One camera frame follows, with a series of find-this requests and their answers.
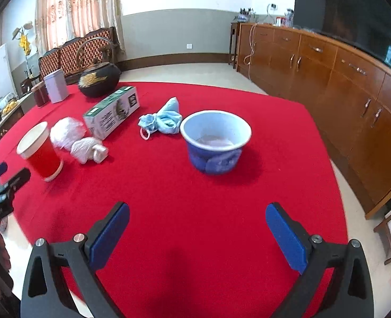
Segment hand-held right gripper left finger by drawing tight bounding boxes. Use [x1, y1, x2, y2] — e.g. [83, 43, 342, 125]
[21, 201, 130, 318]

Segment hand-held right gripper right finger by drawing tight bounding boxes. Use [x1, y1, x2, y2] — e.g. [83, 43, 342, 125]
[265, 201, 372, 318]

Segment red paper cup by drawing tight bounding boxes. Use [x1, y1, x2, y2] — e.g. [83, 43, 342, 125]
[16, 121, 64, 182]

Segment white tissue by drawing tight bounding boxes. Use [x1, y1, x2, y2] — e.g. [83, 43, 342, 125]
[50, 117, 85, 149]

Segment white plastic bag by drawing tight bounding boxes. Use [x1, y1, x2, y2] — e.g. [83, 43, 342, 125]
[70, 137, 109, 164]

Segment green and white carton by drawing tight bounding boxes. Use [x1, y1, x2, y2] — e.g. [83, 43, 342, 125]
[83, 86, 140, 140]

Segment light blue face mask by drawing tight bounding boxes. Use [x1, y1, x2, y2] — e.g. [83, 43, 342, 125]
[138, 97, 183, 140]

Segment red cloth covered table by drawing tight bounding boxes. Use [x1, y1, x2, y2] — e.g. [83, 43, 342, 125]
[0, 81, 349, 318]

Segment dark brown small jar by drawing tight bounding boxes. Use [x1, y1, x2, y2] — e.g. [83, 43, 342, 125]
[31, 81, 50, 107]

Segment pale lavender tin box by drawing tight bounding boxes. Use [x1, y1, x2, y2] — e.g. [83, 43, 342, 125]
[43, 68, 69, 104]

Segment white board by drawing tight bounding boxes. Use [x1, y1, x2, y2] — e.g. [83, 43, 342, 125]
[0, 43, 15, 103]

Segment carved wooden side stand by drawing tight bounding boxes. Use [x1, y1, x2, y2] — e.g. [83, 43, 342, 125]
[373, 202, 391, 266]

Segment black iron teapot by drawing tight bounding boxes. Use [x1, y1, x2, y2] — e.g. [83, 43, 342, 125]
[76, 37, 122, 99]

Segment wooden bench with woven back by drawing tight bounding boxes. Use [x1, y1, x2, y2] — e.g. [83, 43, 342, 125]
[38, 26, 118, 85]

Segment yellow artificial flowers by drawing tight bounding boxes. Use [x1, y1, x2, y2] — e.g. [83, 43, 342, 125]
[11, 21, 38, 57]

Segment long wooden sideboard cabinet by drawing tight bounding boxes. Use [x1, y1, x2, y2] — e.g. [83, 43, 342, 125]
[236, 21, 391, 220]

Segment beige patterned curtain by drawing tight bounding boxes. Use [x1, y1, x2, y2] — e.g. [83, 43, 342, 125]
[34, 0, 126, 55]

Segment small dark wooden table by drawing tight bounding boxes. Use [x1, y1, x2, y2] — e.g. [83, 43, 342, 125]
[230, 21, 241, 70]

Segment small potted plant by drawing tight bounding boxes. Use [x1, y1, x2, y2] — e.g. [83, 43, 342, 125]
[237, 7, 256, 22]

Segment black flat television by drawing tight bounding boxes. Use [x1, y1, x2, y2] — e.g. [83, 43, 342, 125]
[293, 0, 391, 70]

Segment orange hanging cord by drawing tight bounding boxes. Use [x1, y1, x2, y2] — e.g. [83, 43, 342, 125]
[244, 23, 257, 77]

